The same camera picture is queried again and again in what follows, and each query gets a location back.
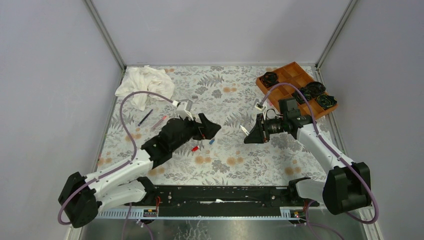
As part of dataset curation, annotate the black pen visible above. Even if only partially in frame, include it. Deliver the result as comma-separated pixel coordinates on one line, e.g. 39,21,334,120
137,109,153,127

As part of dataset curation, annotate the white pen orange cap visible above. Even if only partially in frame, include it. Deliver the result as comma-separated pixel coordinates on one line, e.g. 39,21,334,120
240,125,249,136

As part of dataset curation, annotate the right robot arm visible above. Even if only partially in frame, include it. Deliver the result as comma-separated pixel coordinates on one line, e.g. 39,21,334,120
243,98,372,215

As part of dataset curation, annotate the floral patterned mat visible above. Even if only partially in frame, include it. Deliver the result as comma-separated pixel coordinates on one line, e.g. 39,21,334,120
97,66,327,186

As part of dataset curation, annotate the black green cable coil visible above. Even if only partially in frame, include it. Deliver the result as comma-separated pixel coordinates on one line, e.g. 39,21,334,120
315,93,338,110

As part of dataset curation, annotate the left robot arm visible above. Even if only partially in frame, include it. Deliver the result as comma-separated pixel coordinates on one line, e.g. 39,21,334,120
57,113,221,228

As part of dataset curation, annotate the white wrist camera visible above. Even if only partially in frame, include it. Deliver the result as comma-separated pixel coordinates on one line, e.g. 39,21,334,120
254,102,268,115
172,100,194,121

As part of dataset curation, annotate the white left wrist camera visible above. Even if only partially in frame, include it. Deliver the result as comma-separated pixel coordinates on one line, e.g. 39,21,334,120
172,100,194,121

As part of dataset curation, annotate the pink pen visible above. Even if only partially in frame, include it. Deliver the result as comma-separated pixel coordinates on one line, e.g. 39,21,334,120
151,115,167,130

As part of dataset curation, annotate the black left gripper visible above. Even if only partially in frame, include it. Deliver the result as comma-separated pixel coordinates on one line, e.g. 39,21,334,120
170,114,221,153

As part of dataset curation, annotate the orange compartment tray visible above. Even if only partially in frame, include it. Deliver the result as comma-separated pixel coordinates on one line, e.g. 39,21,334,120
255,62,338,119

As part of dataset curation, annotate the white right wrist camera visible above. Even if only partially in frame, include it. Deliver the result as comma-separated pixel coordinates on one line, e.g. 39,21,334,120
254,102,268,115

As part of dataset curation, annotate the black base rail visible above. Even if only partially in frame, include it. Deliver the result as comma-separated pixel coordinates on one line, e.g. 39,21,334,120
133,185,306,218

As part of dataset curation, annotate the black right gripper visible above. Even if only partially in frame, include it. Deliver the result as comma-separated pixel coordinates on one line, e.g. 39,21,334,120
244,113,287,144

